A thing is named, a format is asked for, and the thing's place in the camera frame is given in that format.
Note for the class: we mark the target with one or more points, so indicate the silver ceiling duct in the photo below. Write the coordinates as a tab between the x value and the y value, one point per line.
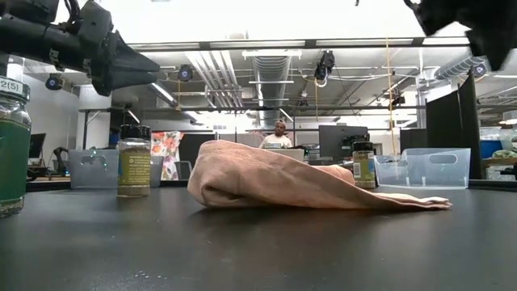
271	68

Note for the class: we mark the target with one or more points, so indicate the black aluminium rig frame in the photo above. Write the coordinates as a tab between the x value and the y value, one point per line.
310	42

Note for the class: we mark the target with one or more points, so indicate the green label spice jar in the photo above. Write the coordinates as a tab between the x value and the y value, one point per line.
14	161

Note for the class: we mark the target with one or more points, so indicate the black computer monitor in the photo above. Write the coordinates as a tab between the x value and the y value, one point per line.
37	144
335	141

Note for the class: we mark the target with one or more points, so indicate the blue storage bin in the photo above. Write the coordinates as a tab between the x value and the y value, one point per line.
490	148

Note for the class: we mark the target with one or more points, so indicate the grey translucent plastic bin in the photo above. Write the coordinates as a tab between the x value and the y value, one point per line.
93	174

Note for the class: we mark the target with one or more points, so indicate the flexible silver duct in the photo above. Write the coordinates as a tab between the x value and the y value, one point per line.
456	66

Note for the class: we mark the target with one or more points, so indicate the black ceiling-mounted device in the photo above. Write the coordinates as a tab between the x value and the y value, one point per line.
325	62

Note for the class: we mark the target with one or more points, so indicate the clear plastic bin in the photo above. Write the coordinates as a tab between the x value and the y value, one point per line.
440	174

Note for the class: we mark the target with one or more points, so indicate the pink cloth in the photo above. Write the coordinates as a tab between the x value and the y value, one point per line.
262	178

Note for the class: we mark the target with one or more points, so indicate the round black ceiling camera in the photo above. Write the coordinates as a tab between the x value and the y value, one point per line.
185	73
54	82
479	70

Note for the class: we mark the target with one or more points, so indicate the yellow label jar black lid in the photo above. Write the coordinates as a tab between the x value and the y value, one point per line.
134	169
364	169

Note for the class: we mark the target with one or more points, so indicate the person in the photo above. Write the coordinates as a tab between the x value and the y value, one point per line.
278	141

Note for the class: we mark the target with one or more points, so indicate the grey office chair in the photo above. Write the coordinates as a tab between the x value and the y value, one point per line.
183	169

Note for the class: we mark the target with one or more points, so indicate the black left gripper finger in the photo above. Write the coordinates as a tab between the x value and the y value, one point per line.
129	80
133	60

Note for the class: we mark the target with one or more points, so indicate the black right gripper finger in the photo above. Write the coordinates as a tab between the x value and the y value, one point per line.
494	32
444	14

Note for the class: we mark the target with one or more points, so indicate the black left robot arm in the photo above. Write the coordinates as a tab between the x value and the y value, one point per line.
32	40

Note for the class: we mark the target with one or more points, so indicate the floral cloth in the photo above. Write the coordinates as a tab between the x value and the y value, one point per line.
167	145

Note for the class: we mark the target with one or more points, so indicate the black partition panel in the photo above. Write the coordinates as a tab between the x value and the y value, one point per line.
452	133

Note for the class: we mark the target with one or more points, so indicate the white column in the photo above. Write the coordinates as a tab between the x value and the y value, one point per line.
95	121

